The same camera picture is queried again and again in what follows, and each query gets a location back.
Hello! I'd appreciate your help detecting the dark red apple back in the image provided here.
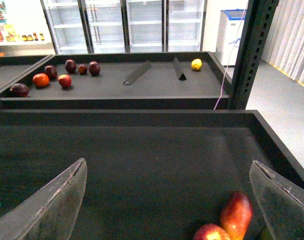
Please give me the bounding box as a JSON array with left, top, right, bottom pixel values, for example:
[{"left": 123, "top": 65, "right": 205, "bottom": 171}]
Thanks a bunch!
[{"left": 65, "top": 59, "right": 77, "bottom": 74}]

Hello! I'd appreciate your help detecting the glass door refrigerator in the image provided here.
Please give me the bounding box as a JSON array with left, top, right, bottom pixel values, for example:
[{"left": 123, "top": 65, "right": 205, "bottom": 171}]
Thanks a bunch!
[{"left": 41, "top": 0, "right": 207, "bottom": 55}]

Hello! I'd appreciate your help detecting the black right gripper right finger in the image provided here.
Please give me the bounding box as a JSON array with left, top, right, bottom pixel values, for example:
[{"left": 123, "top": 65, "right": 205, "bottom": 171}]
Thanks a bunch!
[{"left": 249, "top": 160, "right": 304, "bottom": 240}]

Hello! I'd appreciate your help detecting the small dark red apple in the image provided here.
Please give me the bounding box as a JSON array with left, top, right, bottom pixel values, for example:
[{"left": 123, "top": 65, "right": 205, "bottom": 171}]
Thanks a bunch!
[{"left": 78, "top": 64, "right": 87, "bottom": 76}]

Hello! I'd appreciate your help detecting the white cable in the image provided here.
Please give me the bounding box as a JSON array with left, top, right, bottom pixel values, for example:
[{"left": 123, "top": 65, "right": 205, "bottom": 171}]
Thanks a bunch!
[{"left": 213, "top": 0, "right": 250, "bottom": 111}]

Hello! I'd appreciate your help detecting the black right tray divider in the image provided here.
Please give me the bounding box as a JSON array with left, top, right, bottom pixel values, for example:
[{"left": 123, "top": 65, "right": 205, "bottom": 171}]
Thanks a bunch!
[{"left": 173, "top": 57, "right": 187, "bottom": 81}]

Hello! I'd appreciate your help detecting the black left side tray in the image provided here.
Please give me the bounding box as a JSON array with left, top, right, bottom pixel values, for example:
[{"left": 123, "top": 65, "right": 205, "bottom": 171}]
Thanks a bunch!
[{"left": 0, "top": 54, "right": 51, "bottom": 91}]

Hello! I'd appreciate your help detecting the black near display tray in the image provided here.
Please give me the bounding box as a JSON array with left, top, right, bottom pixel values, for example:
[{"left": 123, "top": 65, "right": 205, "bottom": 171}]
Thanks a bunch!
[{"left": 0, "top": 110, "right": 304, "bottom": 240}]

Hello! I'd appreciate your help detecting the dark red apple middle left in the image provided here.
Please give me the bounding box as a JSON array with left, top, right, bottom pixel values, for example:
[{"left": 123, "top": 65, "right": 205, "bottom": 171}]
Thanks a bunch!
[{"left": 44, "top": 65, "right": 58, "bottom": 80}]

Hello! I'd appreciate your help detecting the black left tray divider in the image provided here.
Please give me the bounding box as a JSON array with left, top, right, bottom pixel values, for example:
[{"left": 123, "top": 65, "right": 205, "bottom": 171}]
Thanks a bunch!
[{"left": 123, "top": 60, "right": 151, "bottom": 85}]

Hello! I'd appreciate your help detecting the black display tray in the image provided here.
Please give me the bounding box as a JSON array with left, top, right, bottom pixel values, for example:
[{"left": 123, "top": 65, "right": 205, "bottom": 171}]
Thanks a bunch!
[
  {"left": 0, "top": 52, "right": 230, "bottom": 110},
  {"left": 0, "top": 110, "right": 304, "bottom": 240}
]

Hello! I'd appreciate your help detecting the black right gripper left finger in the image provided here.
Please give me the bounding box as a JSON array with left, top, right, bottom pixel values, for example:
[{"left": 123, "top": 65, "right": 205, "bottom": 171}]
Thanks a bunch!
[{"left": 0, "top": 158, "right": 87, "bottom": 240}]

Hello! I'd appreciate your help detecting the dark red apple right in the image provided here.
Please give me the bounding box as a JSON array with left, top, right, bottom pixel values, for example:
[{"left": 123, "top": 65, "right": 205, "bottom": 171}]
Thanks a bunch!
[{"left": 88, "top": 61, "right": 100, "bottom": 76}]

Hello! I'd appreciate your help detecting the white grocery shelf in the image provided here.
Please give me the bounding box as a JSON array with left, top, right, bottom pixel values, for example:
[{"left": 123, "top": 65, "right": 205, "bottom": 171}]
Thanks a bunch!
[{"left": 0, "top": 0, "right": 55, "bottom": 57}]

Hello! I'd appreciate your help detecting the dark red apple front left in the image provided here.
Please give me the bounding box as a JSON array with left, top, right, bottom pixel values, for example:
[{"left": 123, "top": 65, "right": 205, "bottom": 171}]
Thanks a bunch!
[{"left": 10, "top": 83, "right": 29, "bottom": 98}]

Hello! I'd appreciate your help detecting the black far display tray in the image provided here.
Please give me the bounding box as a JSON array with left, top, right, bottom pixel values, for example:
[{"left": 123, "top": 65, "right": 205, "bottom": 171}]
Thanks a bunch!
[{"left": 0, "top": 52, "right": 230, "bottom": 110}]

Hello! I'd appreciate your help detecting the red yellow mango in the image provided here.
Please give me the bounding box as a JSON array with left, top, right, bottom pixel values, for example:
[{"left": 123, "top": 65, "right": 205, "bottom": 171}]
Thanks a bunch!
[{"left": 220, "top": 191, "right": 253, "bottom": 240}]

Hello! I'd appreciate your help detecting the yellow lemon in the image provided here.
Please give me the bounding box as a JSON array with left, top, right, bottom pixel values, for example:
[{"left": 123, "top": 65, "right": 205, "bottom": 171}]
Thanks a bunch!
[{"left": 191, "top": 58, "right": 202, "bottom": 71}]

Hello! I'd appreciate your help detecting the white chest freezer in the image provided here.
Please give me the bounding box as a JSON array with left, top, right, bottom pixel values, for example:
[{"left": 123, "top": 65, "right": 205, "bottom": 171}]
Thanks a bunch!
[{"left": 215, "top": 9, "right": 247, "bottom": 66}]

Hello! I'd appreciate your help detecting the black perforated steel post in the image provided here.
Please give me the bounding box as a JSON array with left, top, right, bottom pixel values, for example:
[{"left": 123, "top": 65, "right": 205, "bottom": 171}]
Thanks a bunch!
[{"left": 228, "top": 0, "right": 280, "bottom": 110}]

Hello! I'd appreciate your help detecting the white curtain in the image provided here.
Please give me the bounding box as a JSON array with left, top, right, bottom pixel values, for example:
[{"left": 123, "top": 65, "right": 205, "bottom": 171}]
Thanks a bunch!
[{"left": 262, "top": 0, "right": 304, "bottom": 87}]

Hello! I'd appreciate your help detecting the orange fruit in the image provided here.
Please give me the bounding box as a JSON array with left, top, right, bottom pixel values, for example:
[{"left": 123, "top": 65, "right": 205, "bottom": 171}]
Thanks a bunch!
[{"left": 32, "top": 73, "right": 50, "bottom": 88}]

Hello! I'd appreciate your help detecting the black tray divider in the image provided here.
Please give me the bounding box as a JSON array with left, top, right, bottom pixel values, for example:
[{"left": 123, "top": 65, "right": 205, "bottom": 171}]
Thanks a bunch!
[
  {"left": 173, "top": 57, "right": 187, "bottom": 81},
  {"left": 123, "top": 60, "right": 151, "bottom": 85}
]

